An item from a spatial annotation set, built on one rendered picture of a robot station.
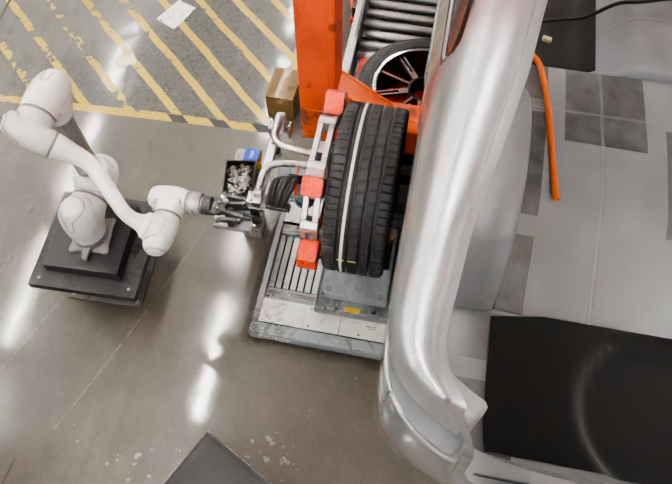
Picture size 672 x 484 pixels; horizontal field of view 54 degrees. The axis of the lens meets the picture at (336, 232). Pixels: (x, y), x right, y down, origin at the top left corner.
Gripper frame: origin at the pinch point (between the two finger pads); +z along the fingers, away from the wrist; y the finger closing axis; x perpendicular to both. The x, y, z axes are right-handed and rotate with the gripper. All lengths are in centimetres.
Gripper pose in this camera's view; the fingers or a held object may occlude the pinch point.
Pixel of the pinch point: (253, 212)
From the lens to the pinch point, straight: 257.1
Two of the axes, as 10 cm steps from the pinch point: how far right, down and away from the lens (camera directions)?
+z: 9.8, 1.6, -0.9
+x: 0.0, -4.8, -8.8
